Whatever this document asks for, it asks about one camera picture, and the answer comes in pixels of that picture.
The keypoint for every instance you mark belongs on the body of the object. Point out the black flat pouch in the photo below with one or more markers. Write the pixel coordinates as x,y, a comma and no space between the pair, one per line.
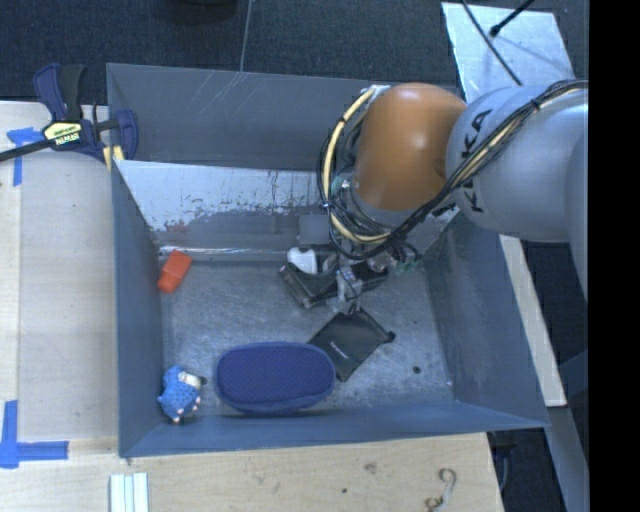
352,342

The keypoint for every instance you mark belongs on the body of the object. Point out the orange block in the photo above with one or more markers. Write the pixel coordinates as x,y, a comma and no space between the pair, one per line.
174,272

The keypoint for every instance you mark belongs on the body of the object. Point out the white small bottle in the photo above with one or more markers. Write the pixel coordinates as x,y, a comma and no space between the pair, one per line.
303,260

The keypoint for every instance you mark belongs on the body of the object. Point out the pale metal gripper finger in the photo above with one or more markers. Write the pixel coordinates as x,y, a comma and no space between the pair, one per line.
344,281
344,302

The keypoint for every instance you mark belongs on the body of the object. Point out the blue toy animal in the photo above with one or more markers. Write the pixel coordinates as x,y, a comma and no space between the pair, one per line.
177,395

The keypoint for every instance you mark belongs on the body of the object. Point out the blue slipper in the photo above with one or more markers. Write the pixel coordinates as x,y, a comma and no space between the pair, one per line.
275,376

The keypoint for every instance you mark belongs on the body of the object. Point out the grey metal bin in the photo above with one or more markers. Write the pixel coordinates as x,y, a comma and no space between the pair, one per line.
280,125

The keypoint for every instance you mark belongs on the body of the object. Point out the black brown-edged case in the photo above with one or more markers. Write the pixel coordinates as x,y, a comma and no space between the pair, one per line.
311,287

